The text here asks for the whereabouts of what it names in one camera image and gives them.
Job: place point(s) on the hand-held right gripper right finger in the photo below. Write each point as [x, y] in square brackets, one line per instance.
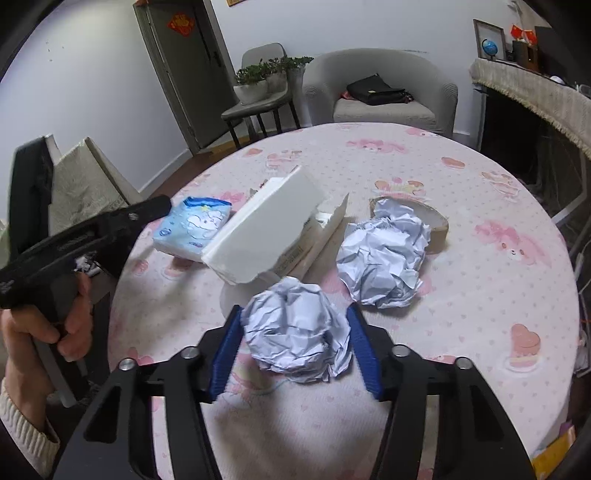
[364, 355]

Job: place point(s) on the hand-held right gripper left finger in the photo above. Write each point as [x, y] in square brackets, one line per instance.
[228, 351]

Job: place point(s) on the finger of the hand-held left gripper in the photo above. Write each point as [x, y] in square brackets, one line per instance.
[148, 207]

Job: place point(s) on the small paper ball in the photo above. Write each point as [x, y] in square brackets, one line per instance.
[295, 327]

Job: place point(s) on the large paper ball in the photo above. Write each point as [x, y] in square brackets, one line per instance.
[383, 258]

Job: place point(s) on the white foam block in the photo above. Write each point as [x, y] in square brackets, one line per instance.
[263, 226]

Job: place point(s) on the brown tape roll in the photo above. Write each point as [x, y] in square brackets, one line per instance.
[439, 228]

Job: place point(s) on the person's left forearm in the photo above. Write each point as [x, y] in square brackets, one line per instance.
[23, 429]

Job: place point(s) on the person's left hand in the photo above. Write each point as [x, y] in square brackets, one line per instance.
[23, 332]

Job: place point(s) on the blue tissue pack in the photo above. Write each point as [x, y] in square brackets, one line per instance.
[189, 228]

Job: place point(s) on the chair with pale cover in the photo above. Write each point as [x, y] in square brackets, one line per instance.
[83, 180]

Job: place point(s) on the dark grey door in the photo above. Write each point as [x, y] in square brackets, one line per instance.
[184, 83]

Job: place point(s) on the pink printed tablecloth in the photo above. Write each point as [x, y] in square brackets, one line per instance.
[485, 300]

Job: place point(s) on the grey chair with dark legs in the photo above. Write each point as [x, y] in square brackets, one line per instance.
[258, 108]

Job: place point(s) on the potted plant in white pot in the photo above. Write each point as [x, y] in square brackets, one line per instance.
[276, 76]
[251, 85]

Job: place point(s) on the red door decoration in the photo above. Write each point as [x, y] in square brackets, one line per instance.
[181, 24]

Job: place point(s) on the potted plant on tall stand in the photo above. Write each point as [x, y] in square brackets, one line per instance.
[295, 83]

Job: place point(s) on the grey armchair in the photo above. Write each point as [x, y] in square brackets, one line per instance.
[415, 113]

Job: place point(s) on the black handbag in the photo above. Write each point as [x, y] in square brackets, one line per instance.
[376, 90]

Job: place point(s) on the lace-edged cabinet cloth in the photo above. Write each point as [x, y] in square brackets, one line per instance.
[531, 87]

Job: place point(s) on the small blue globe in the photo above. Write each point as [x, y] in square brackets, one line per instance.
[489, 47]

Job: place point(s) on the dark wooden box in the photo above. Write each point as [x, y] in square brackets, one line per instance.
[525, 55]

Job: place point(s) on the framed picture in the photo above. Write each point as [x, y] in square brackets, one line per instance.
[490, 31]

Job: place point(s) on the small red flags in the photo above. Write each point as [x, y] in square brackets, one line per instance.
[524, 32]

